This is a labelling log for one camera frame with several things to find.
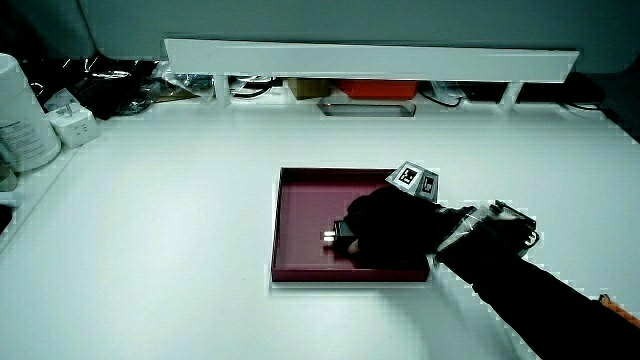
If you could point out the white power plug cube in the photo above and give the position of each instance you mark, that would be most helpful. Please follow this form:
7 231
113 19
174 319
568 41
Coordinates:
75 125

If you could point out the brown cardboard box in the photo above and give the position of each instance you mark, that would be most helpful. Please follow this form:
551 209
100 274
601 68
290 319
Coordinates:
307 88

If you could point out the black plastic bag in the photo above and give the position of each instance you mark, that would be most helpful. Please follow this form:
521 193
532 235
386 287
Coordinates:
105 85

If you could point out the white desk shelf riser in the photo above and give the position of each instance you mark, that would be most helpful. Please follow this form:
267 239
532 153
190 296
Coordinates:
370 61

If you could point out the dark red square plate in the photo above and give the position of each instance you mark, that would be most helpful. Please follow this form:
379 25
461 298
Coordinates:
307 215

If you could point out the person's right hand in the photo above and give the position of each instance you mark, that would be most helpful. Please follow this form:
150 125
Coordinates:
395 225

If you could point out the black wrist sensor module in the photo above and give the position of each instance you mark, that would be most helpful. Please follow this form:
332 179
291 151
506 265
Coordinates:
515 227

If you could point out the black charger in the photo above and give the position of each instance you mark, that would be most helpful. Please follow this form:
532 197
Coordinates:
342 236

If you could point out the white cylindrical container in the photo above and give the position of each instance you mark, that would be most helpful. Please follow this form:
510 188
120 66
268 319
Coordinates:
22 120

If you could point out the orange box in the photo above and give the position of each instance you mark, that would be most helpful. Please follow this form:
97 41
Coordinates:
377 88

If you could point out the clear plastic bag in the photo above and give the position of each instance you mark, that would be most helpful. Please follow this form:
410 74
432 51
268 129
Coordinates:
182 80

